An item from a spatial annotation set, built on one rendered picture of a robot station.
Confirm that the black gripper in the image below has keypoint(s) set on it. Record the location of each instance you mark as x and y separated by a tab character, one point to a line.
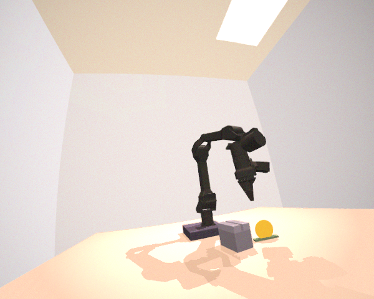
245	174

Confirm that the gold coin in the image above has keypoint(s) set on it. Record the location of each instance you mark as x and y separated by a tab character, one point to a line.
264	229

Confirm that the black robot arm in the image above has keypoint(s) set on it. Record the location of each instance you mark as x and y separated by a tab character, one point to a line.
243	143

